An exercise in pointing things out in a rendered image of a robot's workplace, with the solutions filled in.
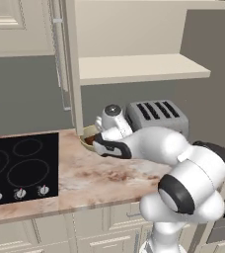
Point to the black hob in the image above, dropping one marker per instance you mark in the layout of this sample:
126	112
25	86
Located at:
35	184

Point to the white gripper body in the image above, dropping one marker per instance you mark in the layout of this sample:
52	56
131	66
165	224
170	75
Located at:
98	124

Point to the grey four-slot toaster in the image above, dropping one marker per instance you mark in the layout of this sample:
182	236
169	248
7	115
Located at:
160	123

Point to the cream open cabinet door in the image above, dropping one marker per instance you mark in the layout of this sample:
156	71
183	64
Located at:
62	49

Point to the cream bowl with brown inside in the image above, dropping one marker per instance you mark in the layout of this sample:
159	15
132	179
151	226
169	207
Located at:
87	140

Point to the cream open wall cabinet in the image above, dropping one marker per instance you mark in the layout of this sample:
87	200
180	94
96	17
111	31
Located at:
131	67

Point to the cream closed wall cabinet door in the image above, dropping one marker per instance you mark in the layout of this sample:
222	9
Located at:
15	29

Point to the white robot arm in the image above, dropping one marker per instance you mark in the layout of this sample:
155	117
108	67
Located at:
190	171

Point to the cream drawer front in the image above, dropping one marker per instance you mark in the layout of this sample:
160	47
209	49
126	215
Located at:
117	215

